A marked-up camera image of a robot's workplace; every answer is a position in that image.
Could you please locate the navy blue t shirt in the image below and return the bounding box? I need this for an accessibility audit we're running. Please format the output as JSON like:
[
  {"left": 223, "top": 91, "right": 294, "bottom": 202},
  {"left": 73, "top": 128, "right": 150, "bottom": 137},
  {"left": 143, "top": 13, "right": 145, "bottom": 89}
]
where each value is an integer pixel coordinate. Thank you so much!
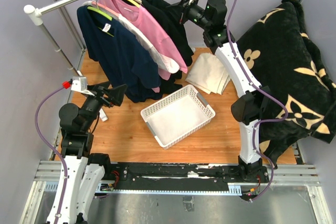
[{"left": 77, "top": 6, "right": 163, "bottom": 103}]

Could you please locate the pink white hanger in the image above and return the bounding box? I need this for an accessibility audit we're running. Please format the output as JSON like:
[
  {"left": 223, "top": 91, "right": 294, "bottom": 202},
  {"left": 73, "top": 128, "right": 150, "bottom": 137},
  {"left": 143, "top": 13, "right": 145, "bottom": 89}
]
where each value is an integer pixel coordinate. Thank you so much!
[{"left": 82, "top": 0, "right": 119, "bottom": 19}]

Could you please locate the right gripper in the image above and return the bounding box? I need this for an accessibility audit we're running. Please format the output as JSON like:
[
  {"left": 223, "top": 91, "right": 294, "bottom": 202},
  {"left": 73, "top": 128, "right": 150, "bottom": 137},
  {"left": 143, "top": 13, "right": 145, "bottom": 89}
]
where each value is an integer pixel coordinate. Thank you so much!
[{"left": 166, "top": 0, "right": 211, "bottom": 31}]

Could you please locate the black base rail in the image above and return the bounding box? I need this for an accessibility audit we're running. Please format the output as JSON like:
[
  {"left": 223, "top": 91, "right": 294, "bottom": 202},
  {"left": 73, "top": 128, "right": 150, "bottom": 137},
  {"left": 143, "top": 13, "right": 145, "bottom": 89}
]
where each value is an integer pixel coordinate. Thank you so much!
[{"left": 98, "top": 163, "right": 269, "bottom": 194}]

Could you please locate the pink t shirt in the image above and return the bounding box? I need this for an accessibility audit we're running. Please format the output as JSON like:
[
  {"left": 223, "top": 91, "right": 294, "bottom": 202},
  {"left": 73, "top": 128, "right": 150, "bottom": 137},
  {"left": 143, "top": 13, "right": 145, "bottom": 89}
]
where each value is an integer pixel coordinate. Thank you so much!
[{"left": 97, "top": 0, "right": 188, "bottom": 93}]

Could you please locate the green hanger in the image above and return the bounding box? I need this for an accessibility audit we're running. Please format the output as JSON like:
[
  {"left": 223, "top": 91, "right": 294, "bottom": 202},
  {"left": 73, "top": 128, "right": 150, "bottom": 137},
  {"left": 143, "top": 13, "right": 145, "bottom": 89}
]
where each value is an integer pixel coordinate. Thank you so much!
[{"left": 87, "top": 1, "right": 114, "bottom": 37}]

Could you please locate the metal clothes rack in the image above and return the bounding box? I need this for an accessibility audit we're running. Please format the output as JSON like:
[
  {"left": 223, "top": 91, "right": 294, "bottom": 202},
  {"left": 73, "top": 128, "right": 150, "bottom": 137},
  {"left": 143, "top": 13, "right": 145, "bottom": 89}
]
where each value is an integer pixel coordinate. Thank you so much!
[{"left": 25, "top": 0, "right": 89, "bottom": 76}]

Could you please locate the black floral blanket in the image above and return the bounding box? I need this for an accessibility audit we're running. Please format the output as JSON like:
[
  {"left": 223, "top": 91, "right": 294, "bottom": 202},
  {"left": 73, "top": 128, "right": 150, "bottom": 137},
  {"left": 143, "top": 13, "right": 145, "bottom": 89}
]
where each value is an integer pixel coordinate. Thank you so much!
[{"left": 237, "top": 0, "right": 335, "bottom": 163}]

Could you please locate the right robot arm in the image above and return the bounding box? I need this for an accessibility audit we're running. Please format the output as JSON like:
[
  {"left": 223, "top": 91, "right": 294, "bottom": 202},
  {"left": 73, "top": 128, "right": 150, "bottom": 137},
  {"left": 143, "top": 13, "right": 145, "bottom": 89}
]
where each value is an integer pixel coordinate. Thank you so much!
[{"left": 166, "top": 0, "right": 269, "bottom": 182}]

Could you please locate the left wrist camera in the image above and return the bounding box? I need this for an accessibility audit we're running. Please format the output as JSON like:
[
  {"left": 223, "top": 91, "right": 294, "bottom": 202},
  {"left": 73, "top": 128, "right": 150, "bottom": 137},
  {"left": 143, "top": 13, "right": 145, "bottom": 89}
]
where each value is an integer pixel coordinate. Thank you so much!
[{"left": 62, "top": 76, "right": 94, "bottom": 96}]

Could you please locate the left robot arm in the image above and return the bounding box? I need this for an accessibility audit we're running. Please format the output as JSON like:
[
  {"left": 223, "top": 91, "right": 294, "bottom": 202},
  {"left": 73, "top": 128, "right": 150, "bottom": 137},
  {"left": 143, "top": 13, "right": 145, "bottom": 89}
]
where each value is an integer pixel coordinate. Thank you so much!
[{"left": 46, "top": 77, "right": 127, "bottom": 223}]

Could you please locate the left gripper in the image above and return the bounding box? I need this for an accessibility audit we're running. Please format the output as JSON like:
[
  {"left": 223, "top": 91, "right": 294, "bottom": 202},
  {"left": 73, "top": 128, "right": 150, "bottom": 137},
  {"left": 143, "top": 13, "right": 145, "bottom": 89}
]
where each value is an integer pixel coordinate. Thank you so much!
[{"left": 81, "top": 81, "right": 127, "bottom": 131}]

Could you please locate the folded cream cloth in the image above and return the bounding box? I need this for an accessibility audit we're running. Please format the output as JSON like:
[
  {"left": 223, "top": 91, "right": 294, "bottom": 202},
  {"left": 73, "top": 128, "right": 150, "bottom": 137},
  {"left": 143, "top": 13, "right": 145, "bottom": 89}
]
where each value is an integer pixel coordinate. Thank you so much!
[{"left": 185, "top": 53, "right": 230, "bottom": 95}]

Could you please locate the white plastic basket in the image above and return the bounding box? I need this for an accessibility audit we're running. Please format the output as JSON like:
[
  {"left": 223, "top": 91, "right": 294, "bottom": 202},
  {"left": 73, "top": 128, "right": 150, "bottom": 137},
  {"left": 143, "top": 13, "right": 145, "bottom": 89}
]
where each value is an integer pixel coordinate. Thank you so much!
[{"left": 140, "top": 84, "right": 216, "bottom": 150}]

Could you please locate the white t shirt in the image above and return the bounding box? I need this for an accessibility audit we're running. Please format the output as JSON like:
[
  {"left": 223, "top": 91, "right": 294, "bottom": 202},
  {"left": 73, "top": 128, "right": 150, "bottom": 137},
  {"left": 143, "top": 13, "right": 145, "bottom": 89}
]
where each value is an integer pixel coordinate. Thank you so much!
[{"left": 83, "top": 0, "right": 181, "bottom": 74}]

